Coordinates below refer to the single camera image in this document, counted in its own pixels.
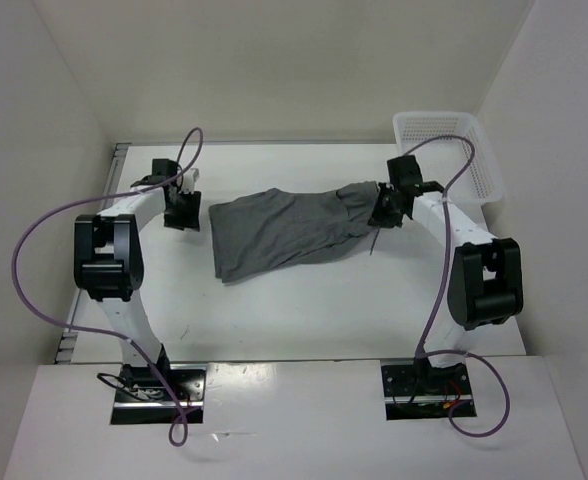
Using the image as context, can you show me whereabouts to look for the aluminium table frame rail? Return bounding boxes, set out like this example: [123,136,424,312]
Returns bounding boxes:
[53,143,131,365]

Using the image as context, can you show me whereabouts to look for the grey shorts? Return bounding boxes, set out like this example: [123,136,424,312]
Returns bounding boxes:
[209,181,379,284]

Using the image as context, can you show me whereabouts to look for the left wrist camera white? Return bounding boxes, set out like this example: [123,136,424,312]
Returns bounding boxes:
[180,168,200,194]

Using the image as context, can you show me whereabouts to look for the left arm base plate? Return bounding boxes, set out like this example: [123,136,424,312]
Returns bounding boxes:
[100,365,206,426]

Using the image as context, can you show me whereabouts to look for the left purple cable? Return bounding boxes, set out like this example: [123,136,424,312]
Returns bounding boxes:
[12,127,206,445]

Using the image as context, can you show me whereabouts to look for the white plastic basket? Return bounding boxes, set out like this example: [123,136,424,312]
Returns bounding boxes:
[392,111,504,205]

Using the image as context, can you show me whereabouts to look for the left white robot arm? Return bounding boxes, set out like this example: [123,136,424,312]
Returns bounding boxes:
[74,159,201,400]

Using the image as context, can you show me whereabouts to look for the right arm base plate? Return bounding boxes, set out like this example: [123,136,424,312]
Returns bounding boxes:
[381,359,476,421]

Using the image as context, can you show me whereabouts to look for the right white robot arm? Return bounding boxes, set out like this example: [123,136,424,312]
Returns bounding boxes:
[370,155,524,394]

